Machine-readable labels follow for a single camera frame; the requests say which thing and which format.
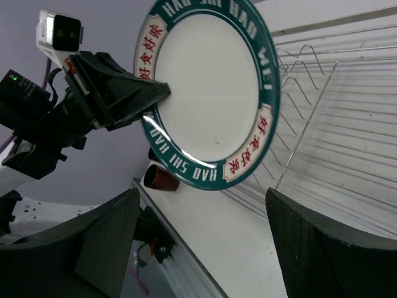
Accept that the black cup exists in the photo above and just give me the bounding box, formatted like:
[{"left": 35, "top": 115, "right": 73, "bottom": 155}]
[{"left": 148, "top": 148, "right": 159, "bottom": 161}]

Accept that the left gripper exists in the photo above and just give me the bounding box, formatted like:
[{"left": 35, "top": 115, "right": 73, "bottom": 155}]
[{"left": 12, "top": 52, "right": 171, "bottom": 149}]

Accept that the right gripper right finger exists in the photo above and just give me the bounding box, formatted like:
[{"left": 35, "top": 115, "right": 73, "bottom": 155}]
[{"left": 265, "top": 188, "right": 396, "bottom": 297}]

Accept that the aluminium frame rail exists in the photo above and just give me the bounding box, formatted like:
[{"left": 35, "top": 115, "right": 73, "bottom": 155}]
[{"left": 132, "top": 178, "right": 227, "bottom": 297}]

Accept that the dark teal plate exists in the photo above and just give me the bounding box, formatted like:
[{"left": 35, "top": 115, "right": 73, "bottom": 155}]
[{"left": 134, "top": 1, "right": 281, "bottom": 191}]

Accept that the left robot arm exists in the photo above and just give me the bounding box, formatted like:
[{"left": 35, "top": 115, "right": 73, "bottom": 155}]
[{"left": 1, "top": 51, "right": 171, "bottom": 245}]

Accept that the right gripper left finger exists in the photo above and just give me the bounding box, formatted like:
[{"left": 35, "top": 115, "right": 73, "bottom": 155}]
[{"left": 1, "top": 189, "right": 140, "bottom": 297}]

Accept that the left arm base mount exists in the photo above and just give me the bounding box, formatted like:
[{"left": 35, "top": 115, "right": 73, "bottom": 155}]
[{"left": 133, "top": 206, "right": 176, "bottom": 264}]

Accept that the dark red cup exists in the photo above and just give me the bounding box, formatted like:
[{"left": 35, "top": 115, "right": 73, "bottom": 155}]
[{"left": 143, "top": 164, "right": 179, "bottom": 191}]

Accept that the metal wire dish rack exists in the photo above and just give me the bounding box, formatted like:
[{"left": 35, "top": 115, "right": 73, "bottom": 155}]
[{"left": 225, "top": 2, "right": 396, "bottom": 239}]

